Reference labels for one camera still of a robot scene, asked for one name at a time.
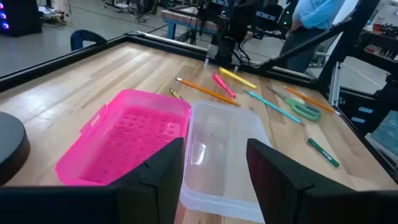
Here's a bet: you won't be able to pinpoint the black aluminium table frame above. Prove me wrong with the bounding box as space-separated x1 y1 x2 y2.
0 0 398 187

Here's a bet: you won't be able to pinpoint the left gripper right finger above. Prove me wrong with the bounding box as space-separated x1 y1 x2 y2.
246 138 357 224

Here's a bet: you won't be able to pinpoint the green-handled scissors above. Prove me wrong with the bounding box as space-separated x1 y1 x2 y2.
267 86 322 123

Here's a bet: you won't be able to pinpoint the green marker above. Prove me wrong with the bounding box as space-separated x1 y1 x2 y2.
307 138 340 168

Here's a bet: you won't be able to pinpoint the teal pencil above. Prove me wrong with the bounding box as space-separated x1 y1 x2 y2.
244 90 304 125

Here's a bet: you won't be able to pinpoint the person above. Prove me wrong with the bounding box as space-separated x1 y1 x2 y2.
279 0 346 74

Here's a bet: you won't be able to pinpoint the orange pencil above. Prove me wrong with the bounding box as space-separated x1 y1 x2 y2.
176 77 241 107
284 86 341 115

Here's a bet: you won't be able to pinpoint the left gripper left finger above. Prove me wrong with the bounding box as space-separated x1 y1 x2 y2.
108 137 186 224

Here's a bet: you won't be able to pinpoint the blue-legged workbench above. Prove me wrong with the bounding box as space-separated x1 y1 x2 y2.
160 6 218 40

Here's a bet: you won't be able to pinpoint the black computer tower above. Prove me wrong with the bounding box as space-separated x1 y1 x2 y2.
0 0 43 37

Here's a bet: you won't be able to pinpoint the pink and clear supply box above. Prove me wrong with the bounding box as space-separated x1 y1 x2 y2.
55 89 273 224

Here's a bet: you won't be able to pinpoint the pink highlighter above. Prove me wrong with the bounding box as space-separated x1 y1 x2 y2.
213 73 236 99

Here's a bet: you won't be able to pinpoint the short olive yellow crayon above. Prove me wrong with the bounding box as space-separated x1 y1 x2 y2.
169 88 184 100

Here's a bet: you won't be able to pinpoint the yellow highlighter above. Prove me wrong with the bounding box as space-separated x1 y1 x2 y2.
219 67 257 90

